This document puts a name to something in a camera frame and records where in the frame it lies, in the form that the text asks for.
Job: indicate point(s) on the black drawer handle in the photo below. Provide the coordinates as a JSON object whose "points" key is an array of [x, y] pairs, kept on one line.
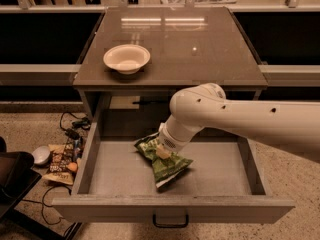
{"points": [[165, 222]]}

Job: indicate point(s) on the green jalapeno chip bag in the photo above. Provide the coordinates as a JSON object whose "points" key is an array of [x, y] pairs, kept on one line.
{"points": [[164, 170]]}

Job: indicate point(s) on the white paper label inside cabinet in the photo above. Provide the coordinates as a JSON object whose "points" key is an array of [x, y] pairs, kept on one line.
{"points": [[124, 102]]}

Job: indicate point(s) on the black marker inside cabinet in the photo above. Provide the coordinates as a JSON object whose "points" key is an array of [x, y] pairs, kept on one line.
{"points": [[147, 102]]}

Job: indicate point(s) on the open grey top drawer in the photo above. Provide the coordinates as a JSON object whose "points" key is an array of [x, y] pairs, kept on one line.
{"points": [[225, 183]]}

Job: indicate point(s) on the white bowl on floor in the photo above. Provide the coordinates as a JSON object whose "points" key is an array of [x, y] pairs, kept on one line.
{"points": [[41, 155]]}

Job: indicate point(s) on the brown snack bag on floor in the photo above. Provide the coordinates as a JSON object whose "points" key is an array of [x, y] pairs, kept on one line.
{"points": [[61, 156]]}

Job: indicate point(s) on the grey cabinet with counter top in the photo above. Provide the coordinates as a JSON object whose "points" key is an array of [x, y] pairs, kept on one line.
{"points": [[188, 47]]}

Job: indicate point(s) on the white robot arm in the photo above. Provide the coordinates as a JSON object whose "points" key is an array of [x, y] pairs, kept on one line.
{"points": [[290, 126]]}

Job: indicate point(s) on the orange fruit on floor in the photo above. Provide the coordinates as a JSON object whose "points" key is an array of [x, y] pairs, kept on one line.
{"points": [[72, 167]]}

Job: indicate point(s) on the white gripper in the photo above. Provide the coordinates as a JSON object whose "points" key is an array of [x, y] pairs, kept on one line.
{"points": [[167, 141]]}

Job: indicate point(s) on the white bowl on counter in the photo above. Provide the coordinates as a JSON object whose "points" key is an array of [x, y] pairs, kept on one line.
{"points": [[126, 59]]}

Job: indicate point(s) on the black chair base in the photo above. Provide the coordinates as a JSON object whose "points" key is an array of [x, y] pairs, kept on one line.
{"points": [[17, 178]]}

